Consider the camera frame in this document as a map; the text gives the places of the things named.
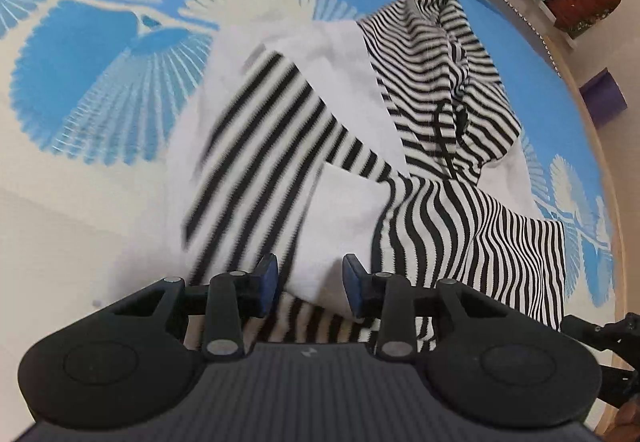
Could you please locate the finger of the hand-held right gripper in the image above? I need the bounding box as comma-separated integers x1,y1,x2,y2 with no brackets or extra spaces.
560,314,640,348

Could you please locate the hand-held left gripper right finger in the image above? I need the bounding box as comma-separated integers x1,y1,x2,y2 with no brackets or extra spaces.
342,254,506,359

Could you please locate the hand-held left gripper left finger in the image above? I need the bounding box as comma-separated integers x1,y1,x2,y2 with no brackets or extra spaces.
107,253,280,362

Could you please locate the black white striped garment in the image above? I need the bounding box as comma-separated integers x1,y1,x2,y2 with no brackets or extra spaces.
167,0,567,358

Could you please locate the purple box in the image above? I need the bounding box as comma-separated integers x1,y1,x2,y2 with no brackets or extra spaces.
580,68,628,128

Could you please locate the dark red cushion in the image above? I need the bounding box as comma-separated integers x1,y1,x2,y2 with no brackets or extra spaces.
542,0,622,35

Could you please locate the wooden bed frame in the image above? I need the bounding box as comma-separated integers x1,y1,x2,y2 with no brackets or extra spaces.
542,29,633,442

